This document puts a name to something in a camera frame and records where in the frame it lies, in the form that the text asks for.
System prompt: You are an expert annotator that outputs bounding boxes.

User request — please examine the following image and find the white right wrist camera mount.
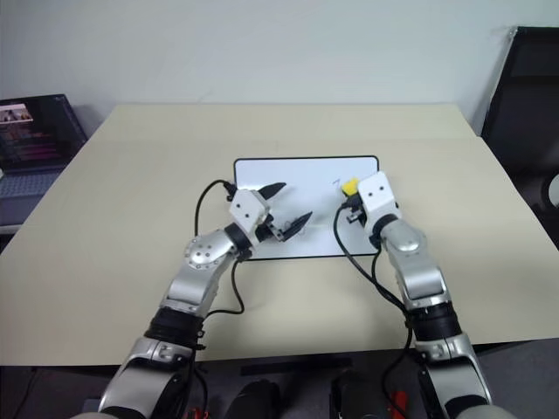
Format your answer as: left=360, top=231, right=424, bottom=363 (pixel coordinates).
left=356, top=171, right=401, bottom=229

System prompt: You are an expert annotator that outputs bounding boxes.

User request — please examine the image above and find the white round object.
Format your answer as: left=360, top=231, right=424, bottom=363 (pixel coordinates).
left=542, top=173, right=559, bottom=209

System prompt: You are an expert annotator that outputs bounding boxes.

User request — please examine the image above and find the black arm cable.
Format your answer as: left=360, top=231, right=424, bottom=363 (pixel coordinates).
left=192, top=178, right=246, bottom=419
left=332, top=203, right=417, bottom=419

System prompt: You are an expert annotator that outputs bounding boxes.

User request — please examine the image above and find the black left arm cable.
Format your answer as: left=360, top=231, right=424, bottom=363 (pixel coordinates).
left=192, top=178, right=246, bottom=419

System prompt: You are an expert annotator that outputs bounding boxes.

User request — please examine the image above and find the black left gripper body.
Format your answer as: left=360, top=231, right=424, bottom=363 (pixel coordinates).
left=253, top=213, right=290, bottom=244

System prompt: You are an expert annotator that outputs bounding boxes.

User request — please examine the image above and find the black office chair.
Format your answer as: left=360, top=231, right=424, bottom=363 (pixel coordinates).
left=479, top=25, right=559, bottom=229

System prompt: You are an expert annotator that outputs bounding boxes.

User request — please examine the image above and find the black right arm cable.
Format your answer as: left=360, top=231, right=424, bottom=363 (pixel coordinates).
left=332, top=203, right=417, bottom=419

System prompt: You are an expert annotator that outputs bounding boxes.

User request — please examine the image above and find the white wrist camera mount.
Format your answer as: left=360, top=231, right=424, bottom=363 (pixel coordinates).
left=228, top=188, right=272, bottom=237
left=356, top=171, right=401, bottom=229

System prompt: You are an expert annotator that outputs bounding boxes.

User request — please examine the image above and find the dark rounded shape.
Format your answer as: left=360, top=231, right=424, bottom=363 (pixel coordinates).
left=328, top=369, right=390, bottom=419
left=234, top=378, right=281, bottom=419

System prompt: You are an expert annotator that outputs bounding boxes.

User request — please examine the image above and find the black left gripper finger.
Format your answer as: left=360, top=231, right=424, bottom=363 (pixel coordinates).
left=257, top=182, right=287, bottom=203
left=282, top=211, right=314, bottom=242

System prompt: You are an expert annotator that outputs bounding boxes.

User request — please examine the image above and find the open laptop computer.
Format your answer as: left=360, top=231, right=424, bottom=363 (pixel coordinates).
left=0, top=93, right=87, bottom=237

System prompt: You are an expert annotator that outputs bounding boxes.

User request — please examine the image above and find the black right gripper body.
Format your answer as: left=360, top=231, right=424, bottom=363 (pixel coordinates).
left=342, top=193, right=368, bottom=228

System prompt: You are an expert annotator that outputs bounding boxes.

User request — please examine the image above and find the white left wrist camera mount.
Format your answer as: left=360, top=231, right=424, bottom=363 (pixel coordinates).
left=228, top=188, right=272, bottom=237

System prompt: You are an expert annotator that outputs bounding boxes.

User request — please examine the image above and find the black framed whiteboard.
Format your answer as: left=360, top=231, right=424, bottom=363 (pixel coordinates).
left=232, top=154, right=381, bottom=262

